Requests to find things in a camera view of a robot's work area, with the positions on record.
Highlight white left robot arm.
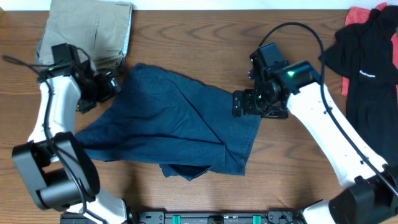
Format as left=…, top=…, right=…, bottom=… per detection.
left=12, top=61, right=139, bottom=223

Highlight red garment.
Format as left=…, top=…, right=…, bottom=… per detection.
left=341, top=7, right=397, bottom=96

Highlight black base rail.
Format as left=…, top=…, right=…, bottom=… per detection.
left=139, top=211, right=305, bottom=224

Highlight folded khaki shorts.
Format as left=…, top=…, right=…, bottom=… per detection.
left=39, top=0, right=133, bottom=67

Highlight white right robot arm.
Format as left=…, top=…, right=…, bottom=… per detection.
left=233, top=61, right=397, bottom=223

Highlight folded grey garment underneath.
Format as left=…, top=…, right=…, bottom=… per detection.
left=35, top=41, right=126, bottom=73

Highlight black t-shirt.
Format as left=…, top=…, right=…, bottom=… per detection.
left=324, top=6, right=397, bottom=167

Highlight navy blue shorts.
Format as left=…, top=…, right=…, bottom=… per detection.
left=76, top=63, right=261, bottom=180

